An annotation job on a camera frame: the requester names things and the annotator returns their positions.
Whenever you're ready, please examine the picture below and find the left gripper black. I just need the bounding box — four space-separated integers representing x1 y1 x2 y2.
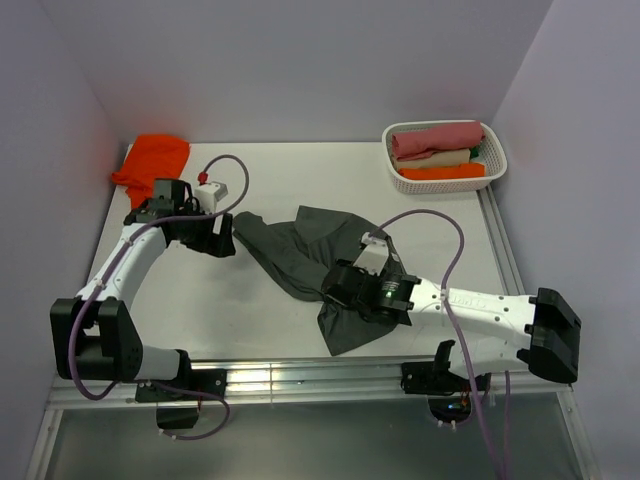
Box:
173 202 234 257

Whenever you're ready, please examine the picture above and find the dark grey t shirt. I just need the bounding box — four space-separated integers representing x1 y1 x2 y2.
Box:
233 206 410 356

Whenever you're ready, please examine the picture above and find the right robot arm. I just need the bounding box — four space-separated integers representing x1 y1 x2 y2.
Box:
321 263 582 396

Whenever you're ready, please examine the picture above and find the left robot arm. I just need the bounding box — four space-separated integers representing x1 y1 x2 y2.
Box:
50 178 235 401

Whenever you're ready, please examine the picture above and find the orange t shirt on table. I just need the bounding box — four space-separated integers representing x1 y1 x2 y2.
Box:
111 134 190 209

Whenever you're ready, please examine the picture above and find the rolled orange t shirt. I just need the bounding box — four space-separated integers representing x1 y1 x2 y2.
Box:
398 162 485 181

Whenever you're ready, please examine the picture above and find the rolled beige t shirt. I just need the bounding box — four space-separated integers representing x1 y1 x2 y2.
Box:
391 149 470 171

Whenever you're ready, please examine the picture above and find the rolled pink t shirt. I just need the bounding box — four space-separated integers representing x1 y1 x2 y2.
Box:
391 121 485 159

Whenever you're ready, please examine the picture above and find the white plastic basket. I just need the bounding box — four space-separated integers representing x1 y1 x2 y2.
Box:
381 120 507 194

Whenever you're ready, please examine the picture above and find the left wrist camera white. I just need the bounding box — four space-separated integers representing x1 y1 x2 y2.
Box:
193 172 228 215

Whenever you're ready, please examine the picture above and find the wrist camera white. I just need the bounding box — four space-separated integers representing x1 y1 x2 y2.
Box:
352 232 390 276
193 172 228 215

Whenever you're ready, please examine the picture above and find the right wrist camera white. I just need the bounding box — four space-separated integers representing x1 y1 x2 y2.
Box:
352 232 390 276

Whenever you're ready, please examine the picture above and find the aluminium rail frame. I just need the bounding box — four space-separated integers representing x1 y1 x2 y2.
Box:
25 187 603 479

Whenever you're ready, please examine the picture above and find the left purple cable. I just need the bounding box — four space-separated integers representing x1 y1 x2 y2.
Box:
71 154 251 442

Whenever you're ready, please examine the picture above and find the purple cable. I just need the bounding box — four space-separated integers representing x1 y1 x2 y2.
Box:
369 208 513 480
71 154 251 442

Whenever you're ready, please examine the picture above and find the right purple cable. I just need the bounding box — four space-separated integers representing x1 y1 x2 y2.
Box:
369 208 513 480

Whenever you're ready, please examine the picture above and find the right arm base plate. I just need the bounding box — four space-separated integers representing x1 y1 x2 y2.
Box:
400 362 474 428

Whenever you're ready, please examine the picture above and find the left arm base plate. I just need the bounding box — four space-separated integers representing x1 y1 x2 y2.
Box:
134 369 231 441

